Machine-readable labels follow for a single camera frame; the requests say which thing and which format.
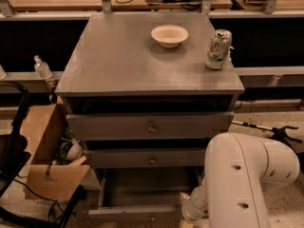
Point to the clear plastic bottle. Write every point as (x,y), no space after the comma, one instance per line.
(42,68)

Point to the grey middle drawer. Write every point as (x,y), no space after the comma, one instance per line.
(140,158)

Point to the grey top drawer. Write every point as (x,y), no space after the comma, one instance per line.
(97,127)

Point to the green white soda can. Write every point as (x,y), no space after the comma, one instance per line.
(219,49)

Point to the grey drawer cabinet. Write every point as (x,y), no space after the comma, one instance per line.
(118,68)

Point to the black cart frame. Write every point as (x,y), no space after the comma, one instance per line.
(12,146)

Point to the white cup in box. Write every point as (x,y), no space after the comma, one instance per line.
(75,151)

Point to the black metal stand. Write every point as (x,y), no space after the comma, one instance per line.
(279,134)

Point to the grey bottom drawer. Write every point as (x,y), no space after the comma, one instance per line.
(133,194)

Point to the grey drawer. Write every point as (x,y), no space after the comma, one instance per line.
(140,158)
(97,127)
(133,194)

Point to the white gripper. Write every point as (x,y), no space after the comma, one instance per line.
(192,208)

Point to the brown cardboard box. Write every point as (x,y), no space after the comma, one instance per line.
(44,127)

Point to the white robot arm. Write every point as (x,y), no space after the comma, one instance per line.
(237,170)

